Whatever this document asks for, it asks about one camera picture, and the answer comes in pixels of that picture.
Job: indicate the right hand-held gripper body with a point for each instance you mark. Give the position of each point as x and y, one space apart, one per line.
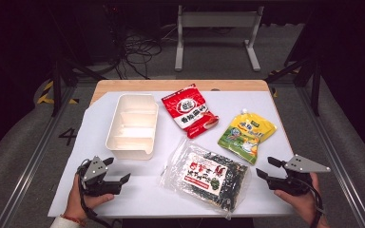
301 166

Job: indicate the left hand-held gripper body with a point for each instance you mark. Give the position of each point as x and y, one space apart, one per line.
93 172

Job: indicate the yellow spouted pouch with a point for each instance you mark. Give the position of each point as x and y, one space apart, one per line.
247 136

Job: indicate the white plastic divided container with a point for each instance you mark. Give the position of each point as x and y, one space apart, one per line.
133 126

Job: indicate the clear bag of dried seaweed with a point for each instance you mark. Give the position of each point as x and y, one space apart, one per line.
202 177

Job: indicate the person's left hand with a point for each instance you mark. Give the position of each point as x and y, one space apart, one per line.
76 202

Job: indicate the person's right hand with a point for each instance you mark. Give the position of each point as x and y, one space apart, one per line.
307 202

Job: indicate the black metal stand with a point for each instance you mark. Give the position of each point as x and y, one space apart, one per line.
56 88
316 88

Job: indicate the red seasoning packet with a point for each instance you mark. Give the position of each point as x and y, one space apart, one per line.
187 107

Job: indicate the grey metal stand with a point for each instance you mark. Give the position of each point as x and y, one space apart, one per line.
218 19

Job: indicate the aluminium floor rail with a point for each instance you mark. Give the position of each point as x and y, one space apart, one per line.
28 164
336 164

